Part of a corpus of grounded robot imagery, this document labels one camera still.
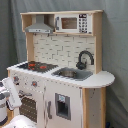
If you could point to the wooden toy kitchen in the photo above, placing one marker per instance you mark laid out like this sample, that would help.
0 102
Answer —
62 49

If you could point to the white oven door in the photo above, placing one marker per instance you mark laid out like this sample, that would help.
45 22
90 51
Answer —
32 106

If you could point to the white toy microwave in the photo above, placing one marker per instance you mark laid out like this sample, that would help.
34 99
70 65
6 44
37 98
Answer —
73 23

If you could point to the right oven knob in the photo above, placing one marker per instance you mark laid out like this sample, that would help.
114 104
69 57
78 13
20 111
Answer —
34 83

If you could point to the grey toy sink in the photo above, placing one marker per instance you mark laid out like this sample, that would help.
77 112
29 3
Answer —
73 74

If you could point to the grey range hood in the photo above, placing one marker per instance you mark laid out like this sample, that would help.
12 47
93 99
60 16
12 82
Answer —
39 26

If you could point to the grey backdrop curtain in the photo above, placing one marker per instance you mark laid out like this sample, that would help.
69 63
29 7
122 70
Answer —
114 43

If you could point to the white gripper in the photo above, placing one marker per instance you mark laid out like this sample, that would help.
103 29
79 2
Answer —
14 100

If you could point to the white cabinet door ice dispenser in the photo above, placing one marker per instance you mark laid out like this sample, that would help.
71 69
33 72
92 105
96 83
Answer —
63 105

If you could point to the black stovetop red burners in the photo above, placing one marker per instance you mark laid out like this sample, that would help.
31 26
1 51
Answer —
37 66

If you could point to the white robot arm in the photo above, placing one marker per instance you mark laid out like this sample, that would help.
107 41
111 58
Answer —
19 121

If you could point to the black toy faucet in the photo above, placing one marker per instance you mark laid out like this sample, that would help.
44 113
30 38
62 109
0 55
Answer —
82 64

